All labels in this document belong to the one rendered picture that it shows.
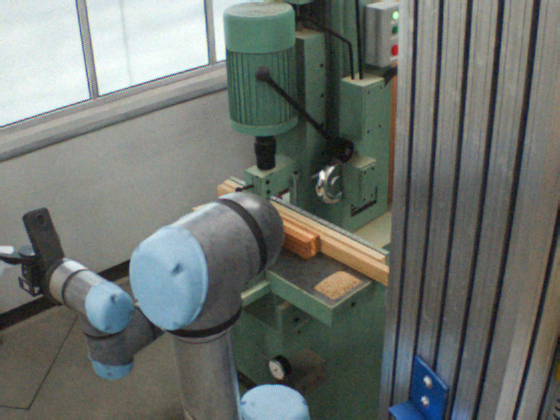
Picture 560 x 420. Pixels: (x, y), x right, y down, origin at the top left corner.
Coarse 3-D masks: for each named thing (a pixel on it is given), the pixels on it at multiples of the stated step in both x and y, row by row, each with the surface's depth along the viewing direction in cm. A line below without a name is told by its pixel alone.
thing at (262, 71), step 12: (264, 72) 152; (276, 84) 157; (288, 96) 161; (300, 108) 165; (312, 120) 169; (324, 132) 174; (336, 144) 179; (348, 144) 180; (336, 156) 180; (348, 156) 181
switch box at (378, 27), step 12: (372, 12) 173; (384, 12) 171; (372, 24) 174; (384, 24) 172; (396, 24) 176; (372, 36) 176; (384, 36) 174; (372, 48) 177; (384, 48) 176; (372, 60) 179; (384, 60) 177; (396, 60) 181
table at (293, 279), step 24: (288, 264) 175; (312, 264) 175; (336, 264) 174; (264, 288) 173; (288, 288) 169; (312, 288) 166; (360, 288) 165; (384, 288) 173; (312, 312) 165; (336, 312) 161
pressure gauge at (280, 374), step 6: (270, 360) 176; (276, 360) 174; (282, 360) 175; (270, 366) 178; (276, 366) 175; (282, 366) 174; (288, 366) 174; (276, 372) 177; (282, 372) 174; (288, 372) 175; (282, 378) 175
